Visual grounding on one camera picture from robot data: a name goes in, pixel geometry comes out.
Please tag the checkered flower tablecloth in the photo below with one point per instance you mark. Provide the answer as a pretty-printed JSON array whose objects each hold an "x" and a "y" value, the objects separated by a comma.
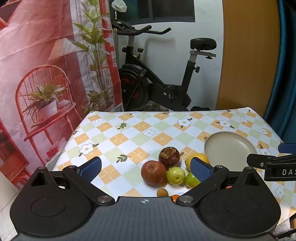
[{"x": 129, "y": 139}]

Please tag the teal curtain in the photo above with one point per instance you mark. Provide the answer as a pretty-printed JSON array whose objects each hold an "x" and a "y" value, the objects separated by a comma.
[{"x": 286, "y": 81}]

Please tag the red printed backdrop cloth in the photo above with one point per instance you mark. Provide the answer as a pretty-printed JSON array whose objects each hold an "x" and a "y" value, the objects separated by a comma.
[{"x": 34, "y": 46}]

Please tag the white plastic bag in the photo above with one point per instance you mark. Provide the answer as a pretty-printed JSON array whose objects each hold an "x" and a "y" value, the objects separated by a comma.
[{"x": 119, "y": 5}]

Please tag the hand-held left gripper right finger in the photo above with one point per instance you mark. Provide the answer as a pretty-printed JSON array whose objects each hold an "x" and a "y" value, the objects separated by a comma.
[{"x": 201, "y": 170}]

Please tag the small brown longan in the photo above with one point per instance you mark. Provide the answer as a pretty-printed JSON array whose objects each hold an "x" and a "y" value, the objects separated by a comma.
[{"x": 161, "y": 192}]

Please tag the yellow-green round fruit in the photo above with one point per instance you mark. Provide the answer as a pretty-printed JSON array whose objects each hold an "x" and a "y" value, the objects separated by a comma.
[{"x": 175, "y": 175}]

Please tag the beige plate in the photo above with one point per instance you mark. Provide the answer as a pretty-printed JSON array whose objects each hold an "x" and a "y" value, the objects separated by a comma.
[{"x": 229, "y": 148}]

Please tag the small orange tangerine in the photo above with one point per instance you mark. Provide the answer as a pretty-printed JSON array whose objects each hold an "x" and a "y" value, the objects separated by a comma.
[{"x": 174, "y": 197}]

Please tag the dark window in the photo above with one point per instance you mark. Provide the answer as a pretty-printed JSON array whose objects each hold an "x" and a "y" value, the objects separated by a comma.
[{"x": 173, "y": 9}]

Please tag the yellow lemon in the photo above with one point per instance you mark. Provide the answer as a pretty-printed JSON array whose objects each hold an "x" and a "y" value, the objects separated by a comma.
[{"x": 203, "y": 158}]

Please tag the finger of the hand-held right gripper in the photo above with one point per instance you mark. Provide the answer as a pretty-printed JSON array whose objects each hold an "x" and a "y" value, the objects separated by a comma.
[
  {"x": 256, "y": 160},
  {"x": 288, "y": 148}
]

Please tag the dark purple mangosteen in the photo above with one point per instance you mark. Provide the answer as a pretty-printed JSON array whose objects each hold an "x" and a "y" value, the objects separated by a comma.
[{"x": 169, "y": 157}]

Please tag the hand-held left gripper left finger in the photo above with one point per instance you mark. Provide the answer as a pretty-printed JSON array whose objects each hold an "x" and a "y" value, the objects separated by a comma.
[{"x": 91, "y": 165}]

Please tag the wooden door panel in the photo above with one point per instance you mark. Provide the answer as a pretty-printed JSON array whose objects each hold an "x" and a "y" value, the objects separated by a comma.
[{"x": 247, "y": 58}]

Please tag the black exercise bike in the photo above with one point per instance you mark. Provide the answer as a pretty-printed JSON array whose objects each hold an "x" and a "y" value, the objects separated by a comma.
[{"x": 161, "y": 90}]

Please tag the brownish red apple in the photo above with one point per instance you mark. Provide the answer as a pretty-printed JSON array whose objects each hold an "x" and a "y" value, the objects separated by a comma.
[{"x": 153, "y": 172}]

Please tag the green round fruit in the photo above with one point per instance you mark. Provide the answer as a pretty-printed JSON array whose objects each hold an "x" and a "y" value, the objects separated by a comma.
[{"x": 190, "y": 180}]

